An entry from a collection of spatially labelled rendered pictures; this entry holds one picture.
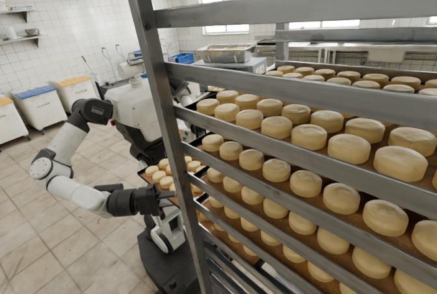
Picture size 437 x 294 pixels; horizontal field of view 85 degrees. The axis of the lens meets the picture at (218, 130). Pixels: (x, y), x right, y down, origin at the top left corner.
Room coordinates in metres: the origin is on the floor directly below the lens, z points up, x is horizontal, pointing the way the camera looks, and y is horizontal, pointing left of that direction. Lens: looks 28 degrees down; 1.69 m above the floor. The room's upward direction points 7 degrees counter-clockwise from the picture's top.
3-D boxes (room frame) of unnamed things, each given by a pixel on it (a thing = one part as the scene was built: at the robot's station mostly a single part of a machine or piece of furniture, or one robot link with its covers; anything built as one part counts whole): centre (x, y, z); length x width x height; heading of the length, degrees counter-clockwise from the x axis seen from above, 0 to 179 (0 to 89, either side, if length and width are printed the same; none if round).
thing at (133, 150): (1.15, 0.41, 1.01); 0.28 x 0.13 x 0.18; 41
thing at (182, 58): (6.73, 0.78, 0.50); 0.60 x 0.40 x 0.20; 142
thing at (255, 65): (2.48, -0.17, 1.01); 0.72 x 0.33 x 0.34; 56
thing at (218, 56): (2.48, -0.17, 1.25); 0.56 x 0.29 x 0.14; 56
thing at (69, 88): (4.71, 2.73, 0.38); 0.64 x 0.54 x 0.77; 47
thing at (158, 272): (1.17, 0.42, 0.19); 0.64 x 0.52 x 0.33; 41
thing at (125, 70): (1.08, 0.35, 1.47); 0.10 x 0.07 x 0.09; 132
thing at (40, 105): (4.22, 3.16, 0.38); 0.64 x 0.54 x 0.77; 49
